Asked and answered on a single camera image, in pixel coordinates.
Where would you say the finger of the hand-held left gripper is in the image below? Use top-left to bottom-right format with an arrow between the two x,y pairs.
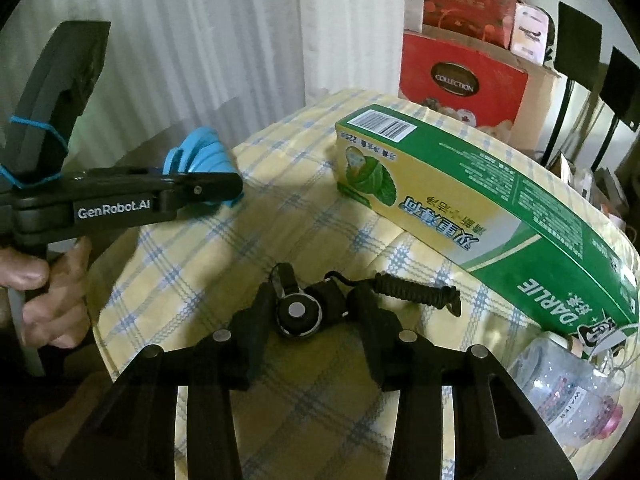
152,170 -> 245,217

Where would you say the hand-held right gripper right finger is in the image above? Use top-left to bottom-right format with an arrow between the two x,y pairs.
351,291 -> 581,480

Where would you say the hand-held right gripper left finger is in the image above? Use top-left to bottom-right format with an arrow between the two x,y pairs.
55,281 -> 280,480

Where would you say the blue silicone funnel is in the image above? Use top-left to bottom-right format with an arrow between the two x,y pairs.
164,126 -> 243,211

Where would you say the black lanyard reel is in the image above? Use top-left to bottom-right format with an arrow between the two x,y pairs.
267,262 -> 463,339

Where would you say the clear bottle with red cap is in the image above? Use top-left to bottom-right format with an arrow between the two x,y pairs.
507,332 -> 623,448

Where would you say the person's left hand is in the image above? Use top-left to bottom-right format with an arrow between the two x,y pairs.
0,237 -> 94,351

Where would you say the yellow checked tablecloth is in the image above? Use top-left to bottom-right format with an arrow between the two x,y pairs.
92,89 -> 640,480

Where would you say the white curtain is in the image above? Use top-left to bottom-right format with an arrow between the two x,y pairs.
0,0 -> 331,201

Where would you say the green toothpaste box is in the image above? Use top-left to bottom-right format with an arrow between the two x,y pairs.
334,105 -> 640,348

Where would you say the red box with oval label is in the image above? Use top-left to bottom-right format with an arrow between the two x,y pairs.
398,34 -> 530,138

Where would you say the small open box of clutter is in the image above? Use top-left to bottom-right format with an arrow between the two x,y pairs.
560,155 -> 632,231

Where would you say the plain brown cardboard box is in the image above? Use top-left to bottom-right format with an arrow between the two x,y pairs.
520,60 -> 571,156

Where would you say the red patterned gift box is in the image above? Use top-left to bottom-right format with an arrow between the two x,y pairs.
422,0 -> 518,51

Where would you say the pink and white box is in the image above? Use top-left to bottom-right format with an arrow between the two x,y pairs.
510,2 -> 551,66

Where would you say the black speaker on stand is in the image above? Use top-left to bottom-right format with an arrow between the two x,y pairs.
592,46 -> 640,171
547,1 -> 603,161

